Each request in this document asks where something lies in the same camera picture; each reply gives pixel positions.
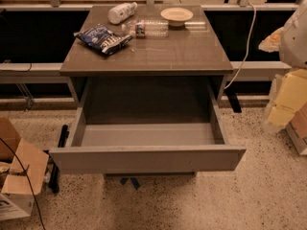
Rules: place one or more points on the grey top drawer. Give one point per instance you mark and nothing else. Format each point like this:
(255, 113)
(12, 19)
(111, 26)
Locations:
(147, 125)

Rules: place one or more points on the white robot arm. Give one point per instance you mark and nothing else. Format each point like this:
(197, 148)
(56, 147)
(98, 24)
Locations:
(288, 92)

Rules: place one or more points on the grey drawer cabinet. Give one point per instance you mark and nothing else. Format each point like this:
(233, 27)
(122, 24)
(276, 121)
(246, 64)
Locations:
(193, 52)

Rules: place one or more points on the clear plastic water bottle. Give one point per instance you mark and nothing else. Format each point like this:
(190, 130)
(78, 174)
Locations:
(146, 28)

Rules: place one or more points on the blue snack bag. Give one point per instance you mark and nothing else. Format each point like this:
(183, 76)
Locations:
(102, 39)

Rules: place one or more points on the cream shallow bowl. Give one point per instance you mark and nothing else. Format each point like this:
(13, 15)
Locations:
(176, 17)

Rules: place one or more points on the white plastic bottle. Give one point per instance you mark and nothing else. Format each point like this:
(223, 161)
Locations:
(121, 12)

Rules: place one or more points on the open cardboard box left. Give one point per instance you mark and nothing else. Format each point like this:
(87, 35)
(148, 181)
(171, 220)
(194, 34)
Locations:
(26, 171)

